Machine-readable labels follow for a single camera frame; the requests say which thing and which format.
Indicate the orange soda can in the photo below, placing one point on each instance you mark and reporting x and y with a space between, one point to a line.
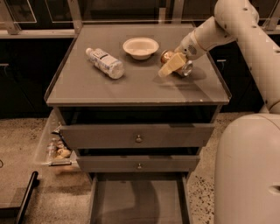
186 69

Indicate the snack items in bin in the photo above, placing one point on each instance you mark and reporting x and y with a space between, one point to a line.
57 147

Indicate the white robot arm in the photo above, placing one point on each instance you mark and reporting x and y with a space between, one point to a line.
247 164

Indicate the bottom grey drawer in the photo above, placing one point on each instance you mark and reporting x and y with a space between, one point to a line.
140 198

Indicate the clear plastic water bottle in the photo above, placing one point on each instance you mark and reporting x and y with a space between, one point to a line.
108 64

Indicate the white paper bowl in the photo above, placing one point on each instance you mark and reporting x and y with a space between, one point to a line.
140 48

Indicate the black metal stand leg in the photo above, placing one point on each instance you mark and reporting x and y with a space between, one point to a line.
18 212

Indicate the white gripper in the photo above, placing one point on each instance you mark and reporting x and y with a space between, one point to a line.
186 47

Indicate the top grey drawer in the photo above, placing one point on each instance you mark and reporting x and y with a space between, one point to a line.
103 136

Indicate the grey drawer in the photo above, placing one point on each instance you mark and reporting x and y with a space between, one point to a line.
140 198
103 136
137 163

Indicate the grey drawer cabinet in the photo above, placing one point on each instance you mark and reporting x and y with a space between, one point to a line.
83 94

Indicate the clear plastic storage bin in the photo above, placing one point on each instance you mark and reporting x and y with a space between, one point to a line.
41 157

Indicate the middle grey drawer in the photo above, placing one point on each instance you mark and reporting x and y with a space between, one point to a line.
137 163

